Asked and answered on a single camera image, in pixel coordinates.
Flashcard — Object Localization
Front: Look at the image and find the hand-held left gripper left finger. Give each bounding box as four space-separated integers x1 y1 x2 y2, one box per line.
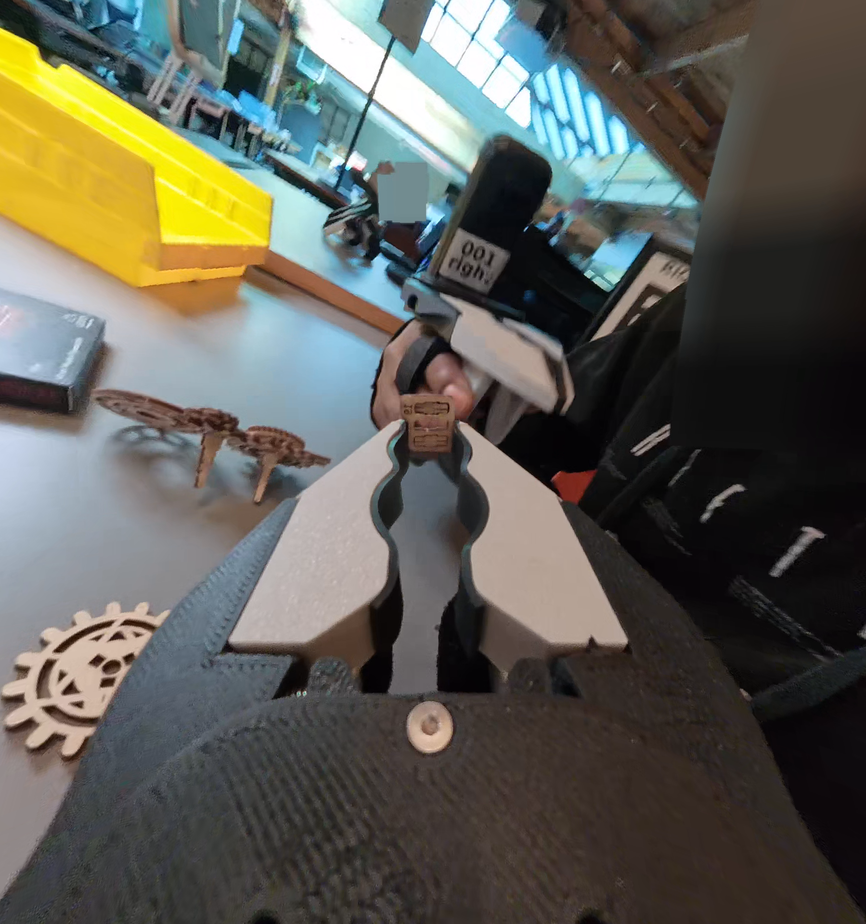
228 421 406 672

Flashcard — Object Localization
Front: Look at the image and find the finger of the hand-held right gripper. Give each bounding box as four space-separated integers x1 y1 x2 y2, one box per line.
452 305 576 415

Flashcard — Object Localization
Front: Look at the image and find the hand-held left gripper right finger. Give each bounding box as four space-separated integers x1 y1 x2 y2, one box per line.
454 421 630 688

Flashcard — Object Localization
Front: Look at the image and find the small wooden connector piece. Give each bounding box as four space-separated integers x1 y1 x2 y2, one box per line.
401 393 457 456

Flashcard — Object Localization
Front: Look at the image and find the person's right forearm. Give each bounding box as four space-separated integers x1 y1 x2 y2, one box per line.
501 285 694 485

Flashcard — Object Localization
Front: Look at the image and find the person's right hand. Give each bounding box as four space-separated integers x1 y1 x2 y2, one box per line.
370 321 477 434

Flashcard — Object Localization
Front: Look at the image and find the black monitor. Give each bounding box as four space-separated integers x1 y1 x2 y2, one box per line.
530 231 658 340

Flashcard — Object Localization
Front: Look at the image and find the black framed white sign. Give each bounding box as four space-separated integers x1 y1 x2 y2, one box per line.
590 249 694 340

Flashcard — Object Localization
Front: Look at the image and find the wooden gear assembly with pegs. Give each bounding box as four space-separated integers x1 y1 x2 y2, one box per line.
92 388 331 504

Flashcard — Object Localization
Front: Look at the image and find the wood-edged grey table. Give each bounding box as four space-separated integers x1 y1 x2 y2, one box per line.
248 167 406 334

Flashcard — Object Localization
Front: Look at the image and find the sign on black pole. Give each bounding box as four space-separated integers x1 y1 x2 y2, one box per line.
335 0 437 190

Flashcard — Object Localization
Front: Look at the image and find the person's black printed hoodie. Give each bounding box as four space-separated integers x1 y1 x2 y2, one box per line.
592 426 866 924

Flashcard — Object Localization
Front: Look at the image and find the flat wooden gear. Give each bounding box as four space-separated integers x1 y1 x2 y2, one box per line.
1 603 170 760

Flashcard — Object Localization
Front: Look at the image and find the black puzzle box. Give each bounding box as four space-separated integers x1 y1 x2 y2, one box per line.
0 280 107 414

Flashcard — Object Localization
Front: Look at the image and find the yellow plastic bin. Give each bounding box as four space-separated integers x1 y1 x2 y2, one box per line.
0 14 273 288

